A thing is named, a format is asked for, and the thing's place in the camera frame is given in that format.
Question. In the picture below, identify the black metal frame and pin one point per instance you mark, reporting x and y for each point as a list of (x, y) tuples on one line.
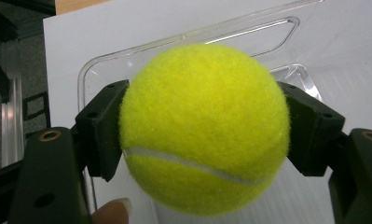
[(34, 107)]

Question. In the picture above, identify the yellow tennis ball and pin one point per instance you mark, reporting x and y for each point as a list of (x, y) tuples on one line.
[(202, 127)]

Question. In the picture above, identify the aluminium stand post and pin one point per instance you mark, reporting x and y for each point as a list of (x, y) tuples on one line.
[(11, 118)]

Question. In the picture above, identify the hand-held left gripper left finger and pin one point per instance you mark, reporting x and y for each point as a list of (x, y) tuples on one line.
[(101, 130)]

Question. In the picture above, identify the clear plastic container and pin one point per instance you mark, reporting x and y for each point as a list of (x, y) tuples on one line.
[(106, 68)]

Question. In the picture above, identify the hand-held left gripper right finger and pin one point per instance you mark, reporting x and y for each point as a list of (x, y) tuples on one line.
[(314, 133)]

